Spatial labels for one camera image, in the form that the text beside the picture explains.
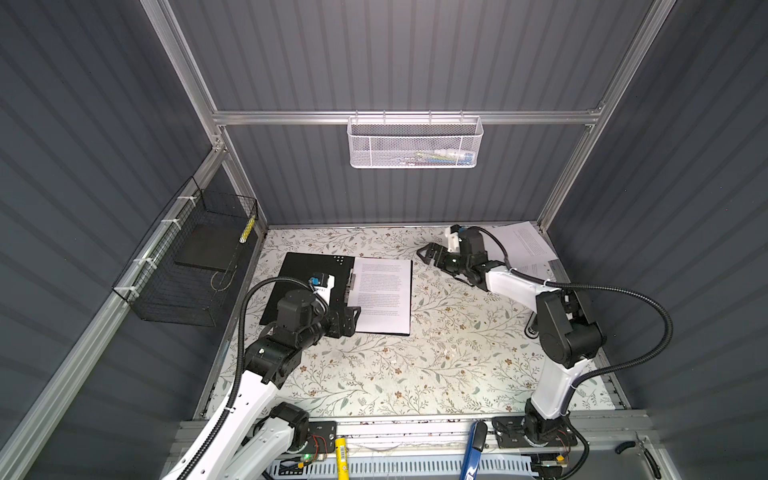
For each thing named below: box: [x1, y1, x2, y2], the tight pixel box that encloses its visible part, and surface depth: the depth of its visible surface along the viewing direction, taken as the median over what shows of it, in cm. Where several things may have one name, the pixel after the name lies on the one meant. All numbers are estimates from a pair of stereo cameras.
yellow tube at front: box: [335, 437, 349, 480], surface depth 71 cm
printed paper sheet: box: [346, 257, 412, 334], surface depth 102 cm
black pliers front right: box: [615, 432, 662, 479], surface depth 74 cm
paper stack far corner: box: [483, 221, 571, 283], surface depth 114 cm
